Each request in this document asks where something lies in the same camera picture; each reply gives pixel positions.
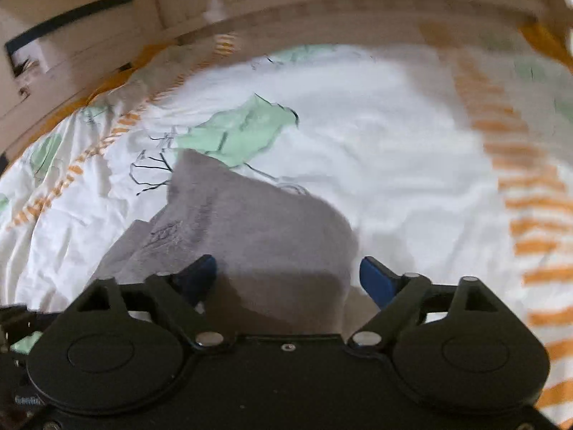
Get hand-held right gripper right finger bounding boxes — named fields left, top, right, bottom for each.
left=348, top=256, right=500, bottom=348

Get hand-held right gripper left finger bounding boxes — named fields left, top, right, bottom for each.
left=76, top=254, right=225, bottom=348

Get grey knit hoodie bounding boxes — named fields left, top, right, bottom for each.
left=90, top=149, right=381, bottom=336

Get leaf print white quilt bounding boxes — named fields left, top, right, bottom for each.
left=0, top=31, right=573, bottom=417

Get orange bed sheet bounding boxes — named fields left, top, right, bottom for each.
left=83, top=21, right=573, bottom=104

